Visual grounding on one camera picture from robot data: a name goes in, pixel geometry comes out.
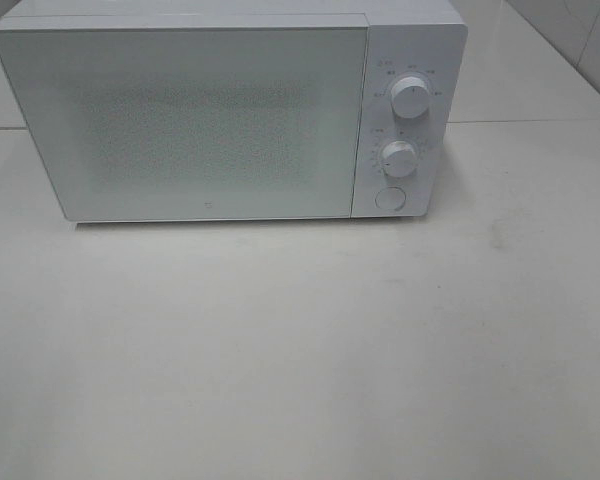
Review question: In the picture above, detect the round white door button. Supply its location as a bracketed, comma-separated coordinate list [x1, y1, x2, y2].
[375, 187, 406, 212]

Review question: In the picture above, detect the white microwave knob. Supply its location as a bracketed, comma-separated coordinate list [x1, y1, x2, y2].
[380, 141, 418, 178]
[389, 73, 431, 120]

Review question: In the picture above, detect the white microwave door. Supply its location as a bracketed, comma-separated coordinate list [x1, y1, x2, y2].
[0, 28, 366, 222]

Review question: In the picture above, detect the white microwave oven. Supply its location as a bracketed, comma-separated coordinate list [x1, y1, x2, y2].
[0, 1, 468, 222]

